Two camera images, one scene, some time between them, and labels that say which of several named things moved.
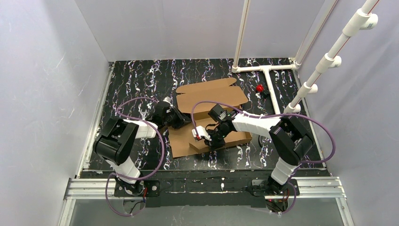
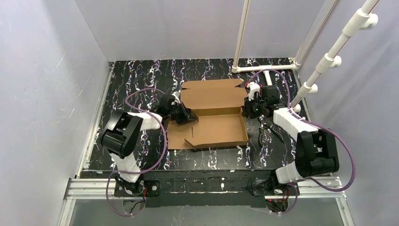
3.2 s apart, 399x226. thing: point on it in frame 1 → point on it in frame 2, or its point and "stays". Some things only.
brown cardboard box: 196,100 stays
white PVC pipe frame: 237,68 stays
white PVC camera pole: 363,20 stays
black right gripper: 213,137 → 250,108
